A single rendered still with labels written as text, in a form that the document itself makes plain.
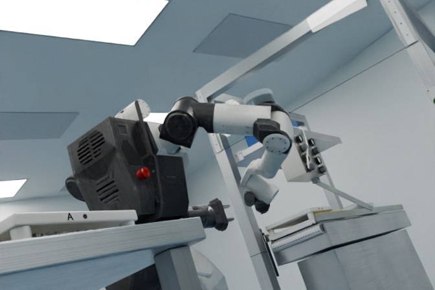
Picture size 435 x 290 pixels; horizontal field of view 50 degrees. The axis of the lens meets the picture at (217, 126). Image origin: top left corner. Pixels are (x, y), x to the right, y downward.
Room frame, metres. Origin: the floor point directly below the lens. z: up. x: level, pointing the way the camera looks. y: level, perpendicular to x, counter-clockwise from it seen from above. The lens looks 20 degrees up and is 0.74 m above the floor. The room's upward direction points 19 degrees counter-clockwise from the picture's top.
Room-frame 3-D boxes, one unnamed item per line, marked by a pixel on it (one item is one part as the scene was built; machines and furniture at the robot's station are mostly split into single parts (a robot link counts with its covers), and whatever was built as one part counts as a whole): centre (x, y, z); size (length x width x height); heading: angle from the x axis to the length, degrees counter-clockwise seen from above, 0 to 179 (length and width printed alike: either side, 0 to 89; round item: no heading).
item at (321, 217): (2.63, -0.62, 0.94); 1.32 x 0.02 x 0.03; 149
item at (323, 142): (2.39, -0.30, 1.34); 0.62 x 0.38 x 0.04; 149
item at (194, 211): (1.69, 0.20, 1.05); 0.11 x 0.11 x 0.11; 51
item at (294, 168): (2.15, -0.31, 1.23); 0.22 x 0.11 x 0.20; 149
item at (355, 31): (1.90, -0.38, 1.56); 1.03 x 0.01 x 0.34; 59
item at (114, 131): (1.39, 0.29, 1.18); 0.34 x 0.30 x 0.36; 59
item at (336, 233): (2.71, -0.51, 0.86); 1.30 x 0.29 x 0.10; 149
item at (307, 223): (2.24, -0.22, 0.94); 0.24 x 0.24 x 0.02; 59
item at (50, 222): (0.78, 0.35, 0.93); 0.25 x 0.24 x 0.02; 62
